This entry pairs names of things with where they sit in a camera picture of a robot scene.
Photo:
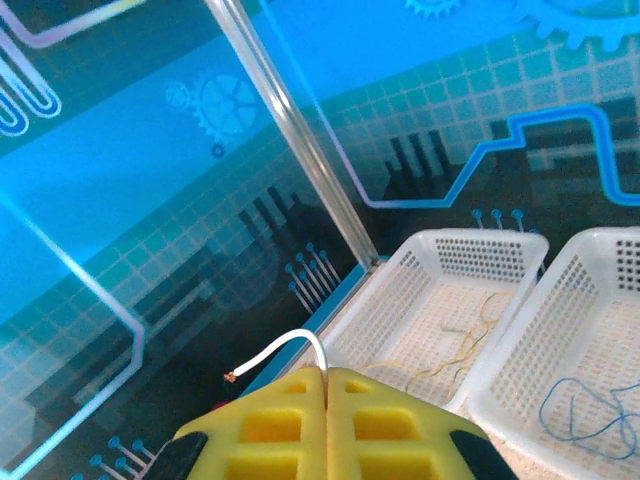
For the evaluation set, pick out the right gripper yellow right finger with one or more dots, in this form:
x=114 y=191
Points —
x=380 y=425

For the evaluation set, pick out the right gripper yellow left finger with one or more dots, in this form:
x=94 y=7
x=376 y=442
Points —
x=280 y=425

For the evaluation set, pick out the white perforated plastic basket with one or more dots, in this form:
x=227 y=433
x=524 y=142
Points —
x=550 y=325
x=400 y=310

